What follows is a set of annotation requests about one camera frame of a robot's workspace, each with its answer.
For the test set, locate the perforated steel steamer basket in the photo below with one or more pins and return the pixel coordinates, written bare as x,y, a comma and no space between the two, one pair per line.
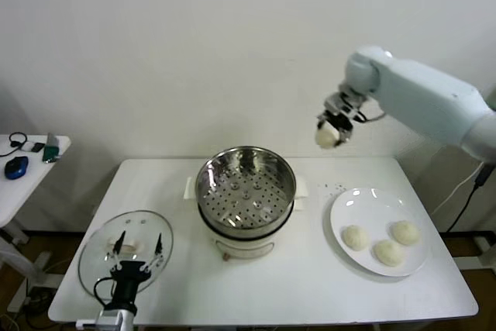
248,199

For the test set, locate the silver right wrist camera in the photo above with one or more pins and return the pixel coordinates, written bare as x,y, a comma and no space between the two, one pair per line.
341,102

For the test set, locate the white steamed baozi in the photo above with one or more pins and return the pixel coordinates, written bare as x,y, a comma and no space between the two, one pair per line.
354,238
388,253
405,233
325,138

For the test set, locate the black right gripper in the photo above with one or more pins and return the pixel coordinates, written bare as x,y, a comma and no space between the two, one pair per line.
343,119

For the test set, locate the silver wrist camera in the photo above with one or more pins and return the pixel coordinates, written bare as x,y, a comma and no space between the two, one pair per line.
87,325
341,102

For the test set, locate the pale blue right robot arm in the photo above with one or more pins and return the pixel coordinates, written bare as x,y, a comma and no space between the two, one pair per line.
418,90

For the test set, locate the green flat tool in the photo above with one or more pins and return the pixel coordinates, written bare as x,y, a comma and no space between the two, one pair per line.
50,152

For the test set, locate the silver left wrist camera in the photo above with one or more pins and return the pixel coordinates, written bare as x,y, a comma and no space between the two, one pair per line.
87,325

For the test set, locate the blue computer mouse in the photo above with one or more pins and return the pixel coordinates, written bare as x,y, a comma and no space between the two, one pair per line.
16,167

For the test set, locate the white side table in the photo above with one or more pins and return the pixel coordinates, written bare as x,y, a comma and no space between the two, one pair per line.
23,191

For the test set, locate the white round plate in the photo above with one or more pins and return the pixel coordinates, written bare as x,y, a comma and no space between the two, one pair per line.
368,207

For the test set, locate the small black device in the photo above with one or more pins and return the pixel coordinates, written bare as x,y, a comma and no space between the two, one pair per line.
38,148

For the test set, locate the grey flat blade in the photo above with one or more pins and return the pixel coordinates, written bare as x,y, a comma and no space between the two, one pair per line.
51,139

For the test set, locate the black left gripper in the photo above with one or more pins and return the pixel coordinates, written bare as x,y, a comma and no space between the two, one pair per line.
129,271

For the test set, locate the white electric cooker base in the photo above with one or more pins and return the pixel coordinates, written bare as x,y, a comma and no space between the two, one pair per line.
244,247

